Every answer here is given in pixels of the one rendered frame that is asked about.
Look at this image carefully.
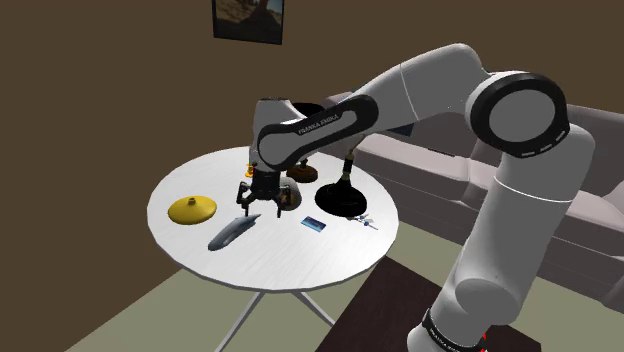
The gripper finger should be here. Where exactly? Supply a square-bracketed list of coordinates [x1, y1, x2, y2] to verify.
[236, 181, 255, 217]
[276, 187, 293, 219]

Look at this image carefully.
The grey round thing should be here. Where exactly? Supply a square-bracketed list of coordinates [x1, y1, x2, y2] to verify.
[278, 176, 303, 212]

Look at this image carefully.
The brown round thing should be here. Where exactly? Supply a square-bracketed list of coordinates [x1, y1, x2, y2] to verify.
[285, 158, 319, 184]

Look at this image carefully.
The blue card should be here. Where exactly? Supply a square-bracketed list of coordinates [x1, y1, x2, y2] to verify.
[300, 215, 328, 234]

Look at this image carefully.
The grey torpedo-shaped thing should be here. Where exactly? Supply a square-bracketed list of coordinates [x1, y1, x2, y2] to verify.
[206, 213, 263, 253]

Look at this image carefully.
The yellow domed disc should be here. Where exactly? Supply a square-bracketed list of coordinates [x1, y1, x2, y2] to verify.
[167, 195, 219, 226]

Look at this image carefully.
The round white table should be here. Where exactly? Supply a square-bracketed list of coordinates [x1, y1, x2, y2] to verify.
[146, 145, 401, 352]

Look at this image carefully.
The small blue white toy plane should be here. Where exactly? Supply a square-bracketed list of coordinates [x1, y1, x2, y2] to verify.
[351, 213, 379, 232]

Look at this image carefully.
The grey sofa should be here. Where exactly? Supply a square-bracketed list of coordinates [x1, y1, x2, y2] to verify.
[323, 91, 624, 314]

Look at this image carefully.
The dark robot stand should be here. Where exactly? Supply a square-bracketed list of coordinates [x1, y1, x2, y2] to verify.
[314, 255, 542, 352]

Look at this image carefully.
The dark framed wall picture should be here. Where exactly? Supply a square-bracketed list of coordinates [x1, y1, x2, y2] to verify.
[211, 0, 285, 46]

